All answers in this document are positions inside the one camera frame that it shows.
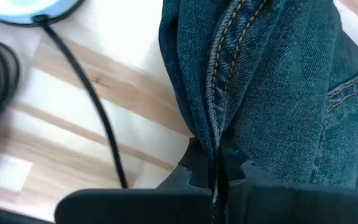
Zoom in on dark blue denim jeans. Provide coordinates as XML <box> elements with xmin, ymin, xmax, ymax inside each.
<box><xmin>158</xmin><ymin>0</ymin><xmax>358</xmax><ymax>224</ymax></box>

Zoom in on white gooseneck desk lamp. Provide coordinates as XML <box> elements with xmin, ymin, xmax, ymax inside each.
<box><xmin>0</xmin><ymin>0</ymin><xmax>86</xmax><ymax>28</ymax></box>

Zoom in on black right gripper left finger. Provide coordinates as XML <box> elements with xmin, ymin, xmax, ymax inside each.
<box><xmin>54</xmin><ymin>137</ymin><xmax>214</xmax><ymax>224</ymax></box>

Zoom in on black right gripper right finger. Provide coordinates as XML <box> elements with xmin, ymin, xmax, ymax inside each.
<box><xmin>225</xmin><ymin>146</ymin><xmax>358</xmax><ymax>224</ymax></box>

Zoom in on black lamp power cord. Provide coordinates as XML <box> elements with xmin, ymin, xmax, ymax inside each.
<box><xmin>0</xmin><ymin>14</ymin><xmax>129</xmax><ymax>190</ymax></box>

